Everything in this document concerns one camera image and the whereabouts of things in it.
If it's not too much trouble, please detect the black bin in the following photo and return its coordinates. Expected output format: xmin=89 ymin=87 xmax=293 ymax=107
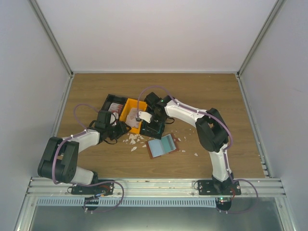
xmin=140 ymin=121 xmax=165 ymax=140
xmin=101 ymin=94 xmax=128 ymax=116

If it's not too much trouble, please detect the green credit card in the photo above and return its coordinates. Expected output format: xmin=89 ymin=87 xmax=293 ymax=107
xmin=161 ymin=134 xmax=177 ymax=154

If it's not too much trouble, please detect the brown leather card holder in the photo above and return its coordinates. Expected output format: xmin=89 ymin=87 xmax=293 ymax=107
xmin=146 ymin=133 xmax=180 ymax=159

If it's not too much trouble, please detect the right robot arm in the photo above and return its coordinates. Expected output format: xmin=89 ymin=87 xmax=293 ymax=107
xmin=140 ymin=92 xmax=233 ymax=195

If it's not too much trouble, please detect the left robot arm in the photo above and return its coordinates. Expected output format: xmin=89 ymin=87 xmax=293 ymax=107
xmin=38 ymin=110 xmax=131 ymax=194

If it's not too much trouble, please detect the white pink cards stack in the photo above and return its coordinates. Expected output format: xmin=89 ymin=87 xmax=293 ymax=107
xmin=125 ymin=108 xmax=140 ymax=128

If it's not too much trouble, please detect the green cards stack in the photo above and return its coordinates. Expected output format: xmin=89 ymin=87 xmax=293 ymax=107
xmin=156 ymin=124 xmax=165 ymax=136

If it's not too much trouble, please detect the red white cards stack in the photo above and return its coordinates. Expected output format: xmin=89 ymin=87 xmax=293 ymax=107
xmin=108 ymin=103 xmax=123 ymax=114

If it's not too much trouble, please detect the white paper scrap pile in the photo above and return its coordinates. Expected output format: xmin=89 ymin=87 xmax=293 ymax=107
xmin=122 ymin=133 xmax=145 ymax=144

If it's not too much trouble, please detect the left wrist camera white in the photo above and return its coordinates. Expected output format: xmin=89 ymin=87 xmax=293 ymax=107
xmin=111 ymin=112 xmax=118 ymax=122

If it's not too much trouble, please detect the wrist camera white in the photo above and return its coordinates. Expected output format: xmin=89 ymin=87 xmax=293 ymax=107
xmin=136 ymin=111 xmax=153 ymax=123
xmin=111 ymin=112 xmax=118 ymax=122

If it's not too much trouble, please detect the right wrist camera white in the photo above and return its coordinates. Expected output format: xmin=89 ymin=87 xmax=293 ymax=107
xmin=136 ymin=111 xmax=153 ymax=123

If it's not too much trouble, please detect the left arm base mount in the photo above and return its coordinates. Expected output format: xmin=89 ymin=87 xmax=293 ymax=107
xmin=67 ymin=180 xmax=114 ymax=196

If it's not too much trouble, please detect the grey slotted cable duct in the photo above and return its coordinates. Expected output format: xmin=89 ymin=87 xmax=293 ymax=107
xmin=37 ymin=197 xmax=216 ymax=208

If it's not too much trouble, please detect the aluminium rail frame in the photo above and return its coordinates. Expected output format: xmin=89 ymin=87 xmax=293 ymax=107
xmin=14 ymin=177 xmax=296 ymax=231

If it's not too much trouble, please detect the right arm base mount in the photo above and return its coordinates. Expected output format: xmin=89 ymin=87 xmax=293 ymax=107
xmin=192 ymin=180 xmax=242 ymax=196

